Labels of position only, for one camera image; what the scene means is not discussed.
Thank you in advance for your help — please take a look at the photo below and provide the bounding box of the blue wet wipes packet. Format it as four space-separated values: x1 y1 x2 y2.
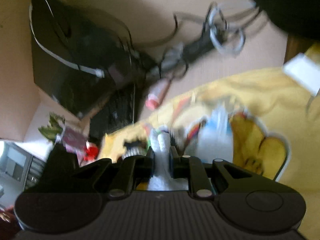
196 106 233 164

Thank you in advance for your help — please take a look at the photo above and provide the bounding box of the red toy car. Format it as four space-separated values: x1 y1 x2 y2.
80 141 99 166

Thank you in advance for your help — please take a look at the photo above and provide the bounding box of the pink plant box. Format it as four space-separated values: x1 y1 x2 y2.
56 125 87 162

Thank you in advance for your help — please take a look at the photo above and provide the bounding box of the green potted plant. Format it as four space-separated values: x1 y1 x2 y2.
38 112 66 144

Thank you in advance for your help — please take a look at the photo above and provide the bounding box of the yellow cartoon cloth mat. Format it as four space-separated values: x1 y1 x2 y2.
96 43 320 240

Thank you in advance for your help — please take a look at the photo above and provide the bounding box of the black keyboard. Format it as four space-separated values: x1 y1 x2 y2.
89 83 136 141

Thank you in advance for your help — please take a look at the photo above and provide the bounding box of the pink tube bottle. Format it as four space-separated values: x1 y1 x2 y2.
145 79 171 111

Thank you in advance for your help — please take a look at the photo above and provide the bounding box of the black computer monitor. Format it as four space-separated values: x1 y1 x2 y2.
29 0 145 119

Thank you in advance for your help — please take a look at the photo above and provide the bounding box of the black power adapter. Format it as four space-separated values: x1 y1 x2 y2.
182 32 215 63

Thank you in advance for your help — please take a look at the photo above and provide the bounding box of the black round speaker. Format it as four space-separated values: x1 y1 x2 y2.
253 0 319 42

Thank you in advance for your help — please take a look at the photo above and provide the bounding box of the white usb cable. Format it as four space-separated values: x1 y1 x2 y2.
28 3 105 79

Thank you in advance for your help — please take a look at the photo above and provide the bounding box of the grey coiled cable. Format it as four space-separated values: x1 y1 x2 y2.
207 2 247 55

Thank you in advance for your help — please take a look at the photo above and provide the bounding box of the black cable bundle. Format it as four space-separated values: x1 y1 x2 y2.
122 0 266 81

